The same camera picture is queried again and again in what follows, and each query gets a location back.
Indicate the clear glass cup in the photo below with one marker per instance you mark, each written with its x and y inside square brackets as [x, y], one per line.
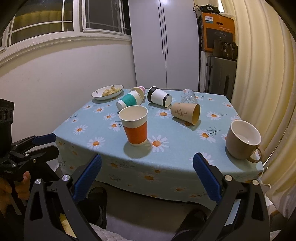
[189, 96]

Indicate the orange and black cardboard box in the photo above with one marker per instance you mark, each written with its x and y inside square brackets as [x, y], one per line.
[217, 30]

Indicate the beige ceramic mug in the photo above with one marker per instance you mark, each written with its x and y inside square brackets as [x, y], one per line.
[235, 143]

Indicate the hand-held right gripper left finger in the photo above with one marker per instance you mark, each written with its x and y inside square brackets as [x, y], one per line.
[87, 179]

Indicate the brown paper cup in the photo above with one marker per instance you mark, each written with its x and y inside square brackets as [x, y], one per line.
[182, 112]

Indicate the cream curtain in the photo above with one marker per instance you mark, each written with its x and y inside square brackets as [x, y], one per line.
[261, 69]

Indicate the orange and white paper cup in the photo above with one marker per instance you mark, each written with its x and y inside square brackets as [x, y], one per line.
[136, 129]

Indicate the black slipper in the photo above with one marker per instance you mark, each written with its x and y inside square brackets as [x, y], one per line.
[97, 206]

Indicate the small white framed window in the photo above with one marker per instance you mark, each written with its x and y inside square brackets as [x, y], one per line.
[104, 16]

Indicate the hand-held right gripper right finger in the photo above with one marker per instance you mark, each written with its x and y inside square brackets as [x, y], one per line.
[207, 179]

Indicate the white oval plate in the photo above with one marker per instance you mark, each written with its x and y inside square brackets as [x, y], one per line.
[98, 94]

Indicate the yellow food pieces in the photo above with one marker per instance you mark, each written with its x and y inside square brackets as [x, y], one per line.
[110, 90]

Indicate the dark handbag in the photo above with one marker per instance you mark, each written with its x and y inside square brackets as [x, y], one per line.
[225, 49]

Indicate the white wardrobe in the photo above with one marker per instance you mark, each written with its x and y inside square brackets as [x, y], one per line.
[148, 46]

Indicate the blue daisy print tablecloth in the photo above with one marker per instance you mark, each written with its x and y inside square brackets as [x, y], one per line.
[175, 139]

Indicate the large white framed window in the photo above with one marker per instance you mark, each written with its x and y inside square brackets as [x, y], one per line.
[41, 20]

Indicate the teal and white paper cup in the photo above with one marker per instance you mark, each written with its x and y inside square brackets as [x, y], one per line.
[127, 99]

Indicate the black and white paper cup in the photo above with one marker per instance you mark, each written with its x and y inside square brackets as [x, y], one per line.
[158, 95]

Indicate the grey suitcase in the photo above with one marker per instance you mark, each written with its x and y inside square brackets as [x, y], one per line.
[220, 76]

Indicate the person's left hand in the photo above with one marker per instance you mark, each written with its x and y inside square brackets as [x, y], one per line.
[5, 186]

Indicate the pink paper cup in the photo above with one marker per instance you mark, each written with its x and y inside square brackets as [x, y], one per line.
[141, 90]

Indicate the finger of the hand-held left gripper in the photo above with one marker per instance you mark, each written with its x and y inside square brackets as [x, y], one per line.
[45, 139]
[39, 155]

